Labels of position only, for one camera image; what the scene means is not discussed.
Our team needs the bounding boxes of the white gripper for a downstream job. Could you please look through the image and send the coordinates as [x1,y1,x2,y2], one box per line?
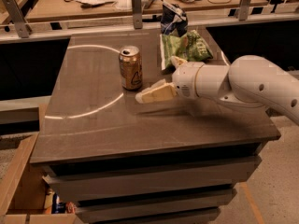
[135,56,204,104]

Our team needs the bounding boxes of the orange soda can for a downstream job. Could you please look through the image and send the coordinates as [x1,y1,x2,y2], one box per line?
[119,46,143,91]

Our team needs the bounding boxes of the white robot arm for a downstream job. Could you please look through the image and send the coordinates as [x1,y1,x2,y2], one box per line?
[135,55,299,124]

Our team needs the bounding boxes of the green chip bag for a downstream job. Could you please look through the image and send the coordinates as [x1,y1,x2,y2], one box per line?
[160,30,213,70]

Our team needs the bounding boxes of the dark blue snack bag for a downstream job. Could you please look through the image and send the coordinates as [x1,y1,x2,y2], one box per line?
[161,1,188,36]

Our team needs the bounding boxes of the grey drawer cabinet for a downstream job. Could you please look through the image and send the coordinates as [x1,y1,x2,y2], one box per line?
[31,30,279,224]

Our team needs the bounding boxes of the white paper sheets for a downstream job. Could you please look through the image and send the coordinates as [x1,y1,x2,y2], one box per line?
[77,0,115,7]

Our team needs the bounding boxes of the wooden desk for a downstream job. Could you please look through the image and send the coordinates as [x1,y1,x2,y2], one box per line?
[24,0,272,23]

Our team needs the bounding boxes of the cardboard box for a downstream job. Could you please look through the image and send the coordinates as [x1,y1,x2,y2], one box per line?
[0,132,83,224]

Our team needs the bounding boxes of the metal bracket post middle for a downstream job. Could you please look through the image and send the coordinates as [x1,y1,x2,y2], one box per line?
[131,0,143,29]

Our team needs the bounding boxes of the metal bracket post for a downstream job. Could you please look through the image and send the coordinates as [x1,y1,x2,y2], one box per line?
[237,0,251,21]
[2,0,31,38]
[131,0,143,29]

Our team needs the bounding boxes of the metal bracket post right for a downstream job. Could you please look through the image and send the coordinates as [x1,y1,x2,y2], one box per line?
[237,0,251,21]

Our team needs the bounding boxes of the metal bracket post left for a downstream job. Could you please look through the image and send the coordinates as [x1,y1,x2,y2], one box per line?
[2,0,31,38]

